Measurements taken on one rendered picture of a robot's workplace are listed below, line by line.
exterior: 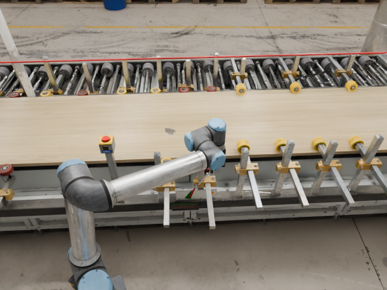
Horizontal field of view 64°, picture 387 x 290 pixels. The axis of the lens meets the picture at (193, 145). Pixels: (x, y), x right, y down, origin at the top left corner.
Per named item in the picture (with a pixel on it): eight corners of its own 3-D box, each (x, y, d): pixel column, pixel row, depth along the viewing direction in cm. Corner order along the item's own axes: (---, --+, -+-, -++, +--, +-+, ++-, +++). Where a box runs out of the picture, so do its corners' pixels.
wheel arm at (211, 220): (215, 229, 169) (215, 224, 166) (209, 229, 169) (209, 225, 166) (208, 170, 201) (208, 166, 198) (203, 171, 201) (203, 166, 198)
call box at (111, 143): (114, 154, 166) (111, 143, 161) (101, 155, 166) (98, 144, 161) (116, 145, 171) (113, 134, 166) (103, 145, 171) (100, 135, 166)
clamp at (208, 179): (215, 187, 191) (215, 181, 187) (193, 187, 190) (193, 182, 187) (214, 180, 195) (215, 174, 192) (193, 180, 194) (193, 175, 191)
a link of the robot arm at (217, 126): (203, 120, 150) (219, 113, 154) (202, 139, 159) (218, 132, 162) (213, 130, 144) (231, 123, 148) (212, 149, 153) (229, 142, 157)
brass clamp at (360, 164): (379, 170, 188) (383, 164, 184) (358, 171, 187) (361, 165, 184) (375, 163, 192) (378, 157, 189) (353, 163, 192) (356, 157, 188)
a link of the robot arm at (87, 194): (72, 208, 103) (230, 151, 135) (62, 183, 111) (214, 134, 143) (76, 228, 111) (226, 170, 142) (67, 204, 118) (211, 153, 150)
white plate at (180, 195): (216, 199, 199) (216, 189, 192) (175, 201, 198) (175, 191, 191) (216, 198, 199) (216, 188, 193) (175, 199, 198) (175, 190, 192)
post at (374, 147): (354, 192, 203) (384, 137, 171) (349, 192, 203) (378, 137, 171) (352, 187, 206) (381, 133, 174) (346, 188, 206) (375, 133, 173)
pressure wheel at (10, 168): (3, 179, 198) (-5, 167, 191) (15, 173, 203) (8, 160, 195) (7, 186, 194) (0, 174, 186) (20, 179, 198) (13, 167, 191)
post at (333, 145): (315, 196, 204) (338, 142, 172) (310, 197, 204) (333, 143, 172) (314, 192, 207) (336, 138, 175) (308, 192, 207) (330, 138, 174)
